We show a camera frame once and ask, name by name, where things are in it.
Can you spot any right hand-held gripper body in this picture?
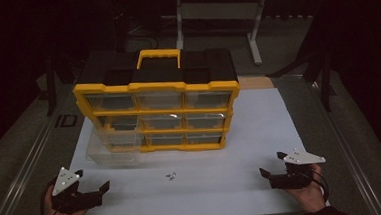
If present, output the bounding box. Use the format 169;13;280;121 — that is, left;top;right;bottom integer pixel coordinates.
266;146;329;192

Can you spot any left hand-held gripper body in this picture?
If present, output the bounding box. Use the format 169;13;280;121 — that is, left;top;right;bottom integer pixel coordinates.
49;164;105;215

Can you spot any clear plastic drawer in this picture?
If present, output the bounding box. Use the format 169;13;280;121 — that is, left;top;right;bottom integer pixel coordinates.
84;122;148;169

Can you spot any yellow and black organizer cabinet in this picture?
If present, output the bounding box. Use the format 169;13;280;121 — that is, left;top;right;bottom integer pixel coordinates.
70;44;244;160

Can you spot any person's right hand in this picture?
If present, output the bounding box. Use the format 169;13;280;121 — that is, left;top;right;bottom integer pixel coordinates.
283;162;328;215

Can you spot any black stand leg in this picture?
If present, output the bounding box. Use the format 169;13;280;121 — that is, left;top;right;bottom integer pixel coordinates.
42;55;61;117

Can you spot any black tripod stand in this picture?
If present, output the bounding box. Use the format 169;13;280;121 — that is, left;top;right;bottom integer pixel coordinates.
262;8;338;117

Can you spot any white metal stand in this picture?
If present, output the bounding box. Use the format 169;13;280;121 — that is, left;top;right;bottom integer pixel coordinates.
173;0;274;71

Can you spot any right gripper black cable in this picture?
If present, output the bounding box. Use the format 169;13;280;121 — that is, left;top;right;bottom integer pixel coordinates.
310;167;331;204

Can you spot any black floor cable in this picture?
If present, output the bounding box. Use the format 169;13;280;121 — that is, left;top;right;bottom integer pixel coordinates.
125;22;161;53

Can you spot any black camera stand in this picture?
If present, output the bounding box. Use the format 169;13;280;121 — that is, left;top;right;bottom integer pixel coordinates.
110;0;133;55

